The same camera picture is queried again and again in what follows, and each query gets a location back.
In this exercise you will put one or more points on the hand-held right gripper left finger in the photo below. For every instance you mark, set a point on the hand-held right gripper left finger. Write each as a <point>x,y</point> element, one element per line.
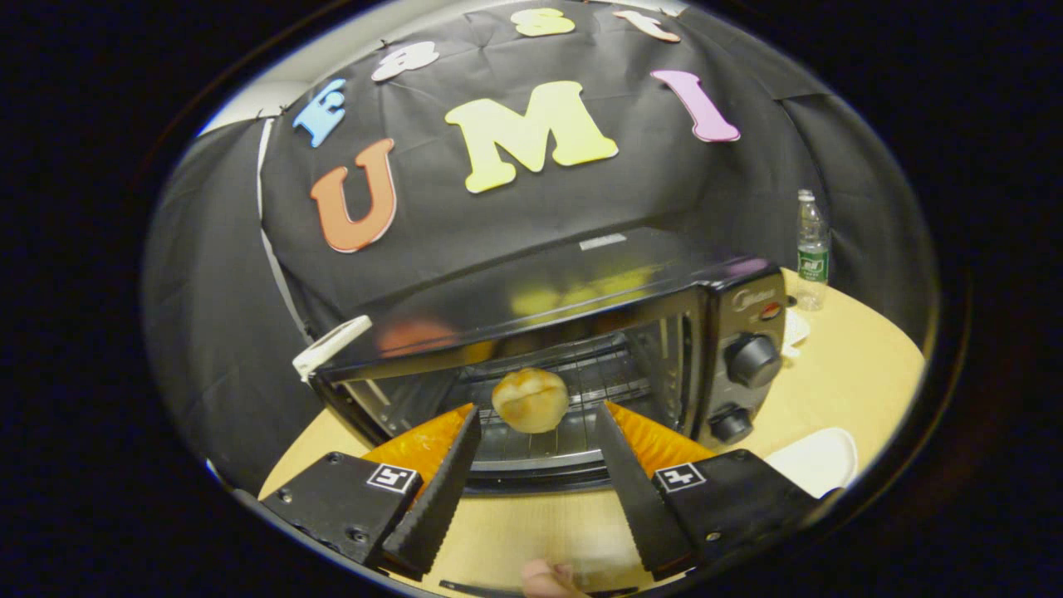
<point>436,498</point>

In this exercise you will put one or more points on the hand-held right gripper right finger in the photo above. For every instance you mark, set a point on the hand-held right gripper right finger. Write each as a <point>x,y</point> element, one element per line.
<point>639,498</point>

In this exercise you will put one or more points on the round bread roll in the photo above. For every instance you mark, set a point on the round bread roll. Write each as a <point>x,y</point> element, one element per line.
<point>530,400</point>

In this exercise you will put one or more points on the black electric oven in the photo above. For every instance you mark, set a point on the black electric oven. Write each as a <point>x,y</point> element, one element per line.
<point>581,282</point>

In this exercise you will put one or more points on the white rectangular plate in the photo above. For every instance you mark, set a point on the white rectangular plate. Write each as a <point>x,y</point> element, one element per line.
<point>814,461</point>

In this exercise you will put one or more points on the clear plastic water bottle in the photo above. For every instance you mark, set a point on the clear plastic water bottle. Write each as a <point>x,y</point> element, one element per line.
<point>812,257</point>

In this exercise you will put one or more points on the black backdrop cloth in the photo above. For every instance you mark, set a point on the black backdrop cloth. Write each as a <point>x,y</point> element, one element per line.
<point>498,208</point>

